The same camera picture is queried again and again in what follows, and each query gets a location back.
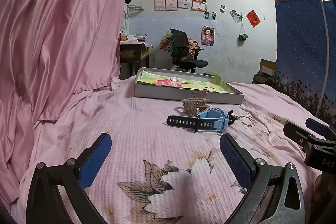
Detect wire wall shelf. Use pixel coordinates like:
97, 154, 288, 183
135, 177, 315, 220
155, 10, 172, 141
127, 5, 145, 16

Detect black office chair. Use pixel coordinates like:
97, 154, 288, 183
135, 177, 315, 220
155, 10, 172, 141
169, 28, 209, 73

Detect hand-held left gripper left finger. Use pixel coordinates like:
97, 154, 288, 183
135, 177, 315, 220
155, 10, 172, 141
26, 133, 112, 224

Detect colourful patterned wall poster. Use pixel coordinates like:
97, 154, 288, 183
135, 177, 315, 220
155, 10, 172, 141
159, 31, 174, 52

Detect group of wall photo prints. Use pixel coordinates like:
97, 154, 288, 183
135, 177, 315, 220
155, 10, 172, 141
200, 0, 244, 23

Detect colourful cartoon paper lining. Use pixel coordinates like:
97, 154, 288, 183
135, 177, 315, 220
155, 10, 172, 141
138, 70, 238, 94

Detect brown cardboard boxes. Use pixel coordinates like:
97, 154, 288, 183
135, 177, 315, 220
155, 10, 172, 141
252, 59, 277, 86

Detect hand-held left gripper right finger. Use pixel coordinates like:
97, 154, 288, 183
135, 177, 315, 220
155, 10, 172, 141
219, 133, 306, 224

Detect cartoon boy wall poster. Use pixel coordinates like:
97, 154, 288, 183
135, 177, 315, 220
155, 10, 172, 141
201, 26, 215, 47

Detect pink floral bedsheet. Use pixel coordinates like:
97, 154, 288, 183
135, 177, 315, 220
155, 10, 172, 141
10, 76, 336, 224

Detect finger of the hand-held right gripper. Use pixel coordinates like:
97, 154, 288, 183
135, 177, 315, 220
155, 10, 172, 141
283, 122, 336, 153
306, 118, 336, 140

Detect pink satin curtain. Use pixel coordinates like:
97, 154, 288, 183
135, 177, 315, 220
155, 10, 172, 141
0, 0, 135, 205

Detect beige hair claw clip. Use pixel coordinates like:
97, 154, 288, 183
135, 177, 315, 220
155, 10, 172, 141
181, 91, 210, 117

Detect clutter of desk items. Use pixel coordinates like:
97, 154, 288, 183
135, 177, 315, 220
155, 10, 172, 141
119, 30, 148, 43

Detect shallow grey cardboard box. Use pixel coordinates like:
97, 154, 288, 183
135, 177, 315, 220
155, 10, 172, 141
134, 67, 244, 105

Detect blue kids smart watch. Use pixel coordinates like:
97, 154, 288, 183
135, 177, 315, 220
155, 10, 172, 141
167, 107, 232, 133

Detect red square paper decoration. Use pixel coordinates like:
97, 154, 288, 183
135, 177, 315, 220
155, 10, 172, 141
246, 9, 260, 28

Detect orange cartoon wall poster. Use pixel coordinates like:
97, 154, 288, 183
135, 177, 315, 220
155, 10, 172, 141
188, 39, 203, 60

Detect wooden desk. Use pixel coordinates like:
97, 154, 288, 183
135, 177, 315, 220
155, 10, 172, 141
119, 42, 153, 80

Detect metal key ring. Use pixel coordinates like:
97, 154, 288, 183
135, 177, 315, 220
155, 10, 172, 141
238, 115, 256, 127

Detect blue patterned curtain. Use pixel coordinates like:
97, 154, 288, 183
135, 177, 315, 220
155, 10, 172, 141
272, 0, 336, 123

